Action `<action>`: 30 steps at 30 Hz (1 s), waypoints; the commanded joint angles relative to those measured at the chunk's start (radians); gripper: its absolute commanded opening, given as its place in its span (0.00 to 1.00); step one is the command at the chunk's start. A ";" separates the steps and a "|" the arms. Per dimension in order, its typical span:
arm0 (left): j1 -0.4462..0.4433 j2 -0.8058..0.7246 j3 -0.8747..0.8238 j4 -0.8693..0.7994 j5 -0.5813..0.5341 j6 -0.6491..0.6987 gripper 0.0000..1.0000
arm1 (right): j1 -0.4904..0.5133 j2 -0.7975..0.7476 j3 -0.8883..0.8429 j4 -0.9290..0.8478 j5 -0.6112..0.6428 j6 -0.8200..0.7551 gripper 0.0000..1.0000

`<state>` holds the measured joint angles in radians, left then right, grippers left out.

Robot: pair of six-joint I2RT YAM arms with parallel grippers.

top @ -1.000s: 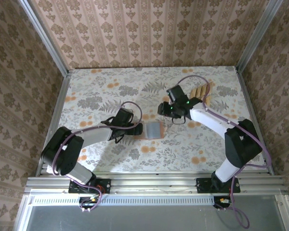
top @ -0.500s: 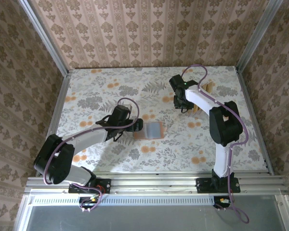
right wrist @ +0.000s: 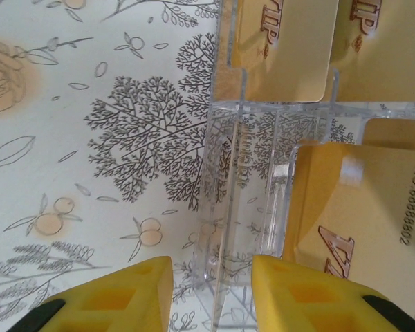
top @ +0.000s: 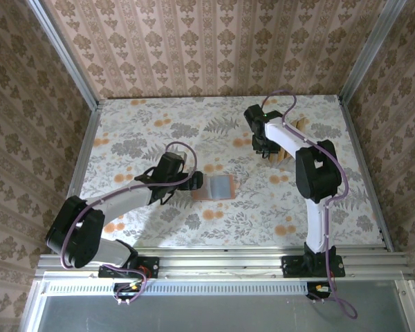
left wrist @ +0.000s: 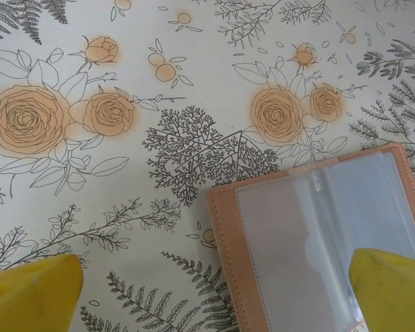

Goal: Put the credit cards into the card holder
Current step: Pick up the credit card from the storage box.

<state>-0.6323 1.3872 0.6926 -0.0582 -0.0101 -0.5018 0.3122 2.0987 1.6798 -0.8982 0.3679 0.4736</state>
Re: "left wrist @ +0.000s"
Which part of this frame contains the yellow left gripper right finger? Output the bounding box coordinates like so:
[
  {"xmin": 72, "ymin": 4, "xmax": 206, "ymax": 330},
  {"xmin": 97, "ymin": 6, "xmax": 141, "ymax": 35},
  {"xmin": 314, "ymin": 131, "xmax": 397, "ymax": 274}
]
[{"xmin": 349, "ymin": 247, "xmax": 415, "ymax": 332}]

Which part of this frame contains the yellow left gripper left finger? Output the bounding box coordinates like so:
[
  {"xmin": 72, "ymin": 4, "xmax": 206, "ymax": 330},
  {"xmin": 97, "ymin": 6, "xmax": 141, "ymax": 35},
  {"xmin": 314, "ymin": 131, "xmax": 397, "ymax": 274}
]
[{"xmin": 0, "ymin": 254, "xmax": 84, "ymax": 332}]

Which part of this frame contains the pink leather card holder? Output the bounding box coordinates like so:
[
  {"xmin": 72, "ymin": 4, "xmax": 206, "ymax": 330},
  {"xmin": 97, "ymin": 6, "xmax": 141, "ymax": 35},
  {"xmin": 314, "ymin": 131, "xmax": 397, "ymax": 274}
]
[{"xmin": 206, "ymin": 141, "xmax": 415, "ymax": 332}]

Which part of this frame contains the floral patterned table cover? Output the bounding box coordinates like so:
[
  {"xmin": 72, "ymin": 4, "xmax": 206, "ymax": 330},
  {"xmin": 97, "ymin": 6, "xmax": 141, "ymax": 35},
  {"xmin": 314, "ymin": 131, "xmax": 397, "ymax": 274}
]
[{"xmin": 0, "ymin": 0, "xmax": 415, "ymax": 332}]

